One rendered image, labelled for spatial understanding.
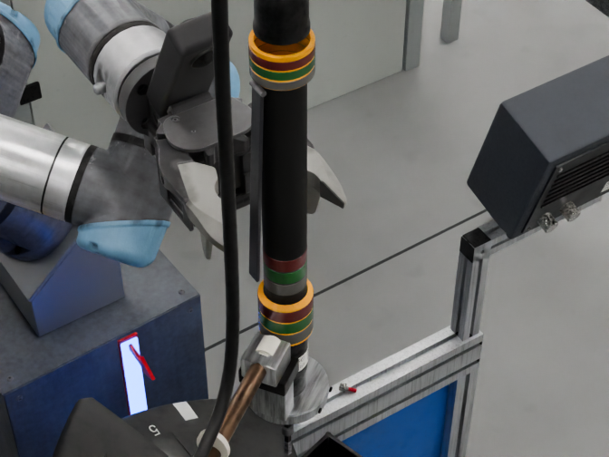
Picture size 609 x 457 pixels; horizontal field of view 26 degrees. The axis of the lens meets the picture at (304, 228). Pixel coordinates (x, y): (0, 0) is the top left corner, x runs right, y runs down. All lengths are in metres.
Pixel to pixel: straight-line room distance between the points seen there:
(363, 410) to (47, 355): 0.46
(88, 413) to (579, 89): 0.88
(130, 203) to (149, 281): 0.66
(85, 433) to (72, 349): 0.62
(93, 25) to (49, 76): 2.03
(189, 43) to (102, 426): 0.37
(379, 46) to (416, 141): 0.30
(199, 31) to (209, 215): 0.14
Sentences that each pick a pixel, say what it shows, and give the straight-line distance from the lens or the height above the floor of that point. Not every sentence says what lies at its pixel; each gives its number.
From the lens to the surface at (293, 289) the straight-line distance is 1.00.
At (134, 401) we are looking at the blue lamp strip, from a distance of 1.61.
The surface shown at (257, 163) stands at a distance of 0.91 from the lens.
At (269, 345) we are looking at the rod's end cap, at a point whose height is 1.56.
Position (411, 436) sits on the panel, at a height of 0.66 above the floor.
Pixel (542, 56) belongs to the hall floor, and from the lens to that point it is 3.93.
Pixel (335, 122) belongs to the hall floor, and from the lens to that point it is 3.63.
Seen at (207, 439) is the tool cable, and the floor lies 1.58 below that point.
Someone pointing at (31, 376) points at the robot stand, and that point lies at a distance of 1.76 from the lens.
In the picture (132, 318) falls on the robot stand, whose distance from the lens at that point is 1.80.
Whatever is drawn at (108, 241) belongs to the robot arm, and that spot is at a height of 1.50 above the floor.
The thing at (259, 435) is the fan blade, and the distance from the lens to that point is 1.47.
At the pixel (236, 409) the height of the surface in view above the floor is 1.56.
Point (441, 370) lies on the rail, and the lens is 1.97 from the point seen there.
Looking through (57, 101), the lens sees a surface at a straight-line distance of 3.22.
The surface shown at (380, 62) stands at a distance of 3.74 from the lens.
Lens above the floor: 2.34
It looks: 45 degrees down
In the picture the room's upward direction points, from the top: straight up
